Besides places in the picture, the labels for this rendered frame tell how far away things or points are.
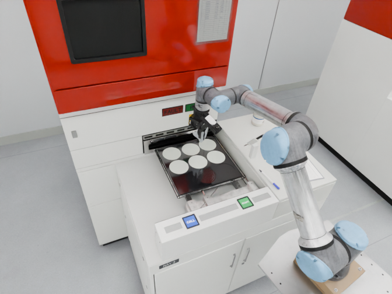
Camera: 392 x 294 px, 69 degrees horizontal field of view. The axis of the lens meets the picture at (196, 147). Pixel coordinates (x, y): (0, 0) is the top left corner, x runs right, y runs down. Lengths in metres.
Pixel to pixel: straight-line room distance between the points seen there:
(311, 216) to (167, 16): 0.91
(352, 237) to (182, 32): 1.01
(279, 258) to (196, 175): 0.53
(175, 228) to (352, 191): 2.14
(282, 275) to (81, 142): 1.09
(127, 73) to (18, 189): 1.83
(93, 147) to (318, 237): 1.09
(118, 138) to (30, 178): 1.52
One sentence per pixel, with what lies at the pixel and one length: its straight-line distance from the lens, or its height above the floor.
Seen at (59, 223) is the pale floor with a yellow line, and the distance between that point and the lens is 2.49.
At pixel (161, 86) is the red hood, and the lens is 1.35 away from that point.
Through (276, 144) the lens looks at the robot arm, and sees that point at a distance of 0.94.
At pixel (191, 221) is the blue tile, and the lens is 1.19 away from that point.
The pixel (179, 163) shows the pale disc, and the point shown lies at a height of 0.90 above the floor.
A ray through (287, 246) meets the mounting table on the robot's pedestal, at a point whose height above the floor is 0.82.
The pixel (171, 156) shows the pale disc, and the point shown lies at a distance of 1.53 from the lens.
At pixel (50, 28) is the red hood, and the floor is 1.58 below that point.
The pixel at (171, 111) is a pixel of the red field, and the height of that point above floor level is 1.10.
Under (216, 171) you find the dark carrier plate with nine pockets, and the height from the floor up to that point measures 0.90.
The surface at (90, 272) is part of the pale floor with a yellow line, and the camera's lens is 2.22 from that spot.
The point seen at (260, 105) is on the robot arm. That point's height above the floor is 1.33.
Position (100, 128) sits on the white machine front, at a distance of 1.46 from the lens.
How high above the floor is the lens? 1.95
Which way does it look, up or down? 41 degrees down
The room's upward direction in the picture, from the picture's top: 5 degrees clockwise
